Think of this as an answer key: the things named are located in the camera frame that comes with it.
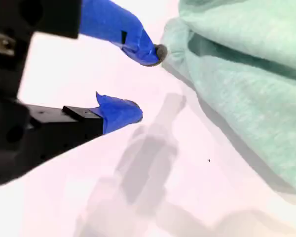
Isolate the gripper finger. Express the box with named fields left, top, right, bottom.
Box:
left=78, top=0, right=168, bottom=67
left=27, top=91, right=144, bottom=171

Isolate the pale green T-shirt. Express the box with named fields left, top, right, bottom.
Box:
left=159, top=0, right=296, bottom=196

